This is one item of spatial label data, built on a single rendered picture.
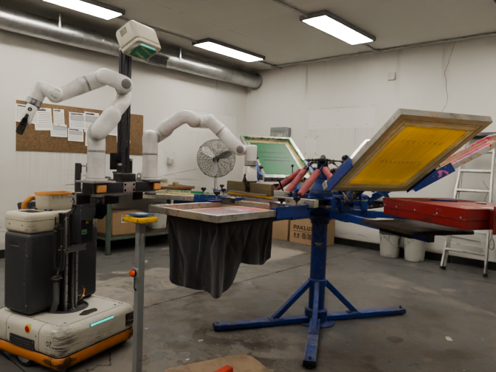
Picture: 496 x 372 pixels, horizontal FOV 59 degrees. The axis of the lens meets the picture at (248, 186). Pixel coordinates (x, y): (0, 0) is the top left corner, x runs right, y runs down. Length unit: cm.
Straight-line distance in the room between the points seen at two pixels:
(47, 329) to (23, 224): 64
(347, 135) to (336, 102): 57
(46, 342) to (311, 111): 581
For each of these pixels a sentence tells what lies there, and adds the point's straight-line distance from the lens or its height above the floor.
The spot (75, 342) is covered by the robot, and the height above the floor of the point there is 19.
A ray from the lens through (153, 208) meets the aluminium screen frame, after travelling 262.
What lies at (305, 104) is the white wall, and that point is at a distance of 766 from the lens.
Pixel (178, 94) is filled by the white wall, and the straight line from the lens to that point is 739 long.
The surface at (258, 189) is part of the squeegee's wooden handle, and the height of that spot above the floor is 110.
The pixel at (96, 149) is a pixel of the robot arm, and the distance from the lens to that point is 248.
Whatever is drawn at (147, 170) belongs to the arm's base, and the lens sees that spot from 280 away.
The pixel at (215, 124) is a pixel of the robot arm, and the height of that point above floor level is 150.
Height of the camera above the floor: 126
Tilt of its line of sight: 3 degrees down
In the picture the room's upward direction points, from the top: 2 degrees clockwise
